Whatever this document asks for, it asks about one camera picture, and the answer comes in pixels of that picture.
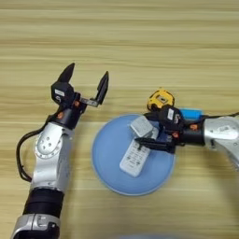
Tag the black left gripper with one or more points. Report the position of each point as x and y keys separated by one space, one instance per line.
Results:
x=70 y=113

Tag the yellow black tape measure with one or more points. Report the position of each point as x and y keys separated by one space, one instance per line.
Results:
x=160 y=99

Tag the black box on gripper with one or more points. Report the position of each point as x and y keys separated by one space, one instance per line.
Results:
x=62 y=91
x=170 y=116

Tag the blue rectangular block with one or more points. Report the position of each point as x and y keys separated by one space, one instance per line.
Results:
x=191 y=113

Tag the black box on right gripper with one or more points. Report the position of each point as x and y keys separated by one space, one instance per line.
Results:
x=170 y=116

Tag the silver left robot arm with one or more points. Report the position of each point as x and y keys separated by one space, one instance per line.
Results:
x=49 y=155

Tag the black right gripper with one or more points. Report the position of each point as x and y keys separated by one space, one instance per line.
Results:
x=193 y=135

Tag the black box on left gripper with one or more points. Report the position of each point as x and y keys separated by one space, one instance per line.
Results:
x=62 y=91

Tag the small grey square box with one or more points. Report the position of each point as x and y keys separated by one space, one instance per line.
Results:
x=141 y=126

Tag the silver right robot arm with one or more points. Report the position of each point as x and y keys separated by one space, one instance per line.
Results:
x=222 y=132

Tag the white remote control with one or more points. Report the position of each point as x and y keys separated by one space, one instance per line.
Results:
x=133 y=160

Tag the round blue plate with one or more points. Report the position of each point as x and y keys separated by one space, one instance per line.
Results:
x=109 y=155

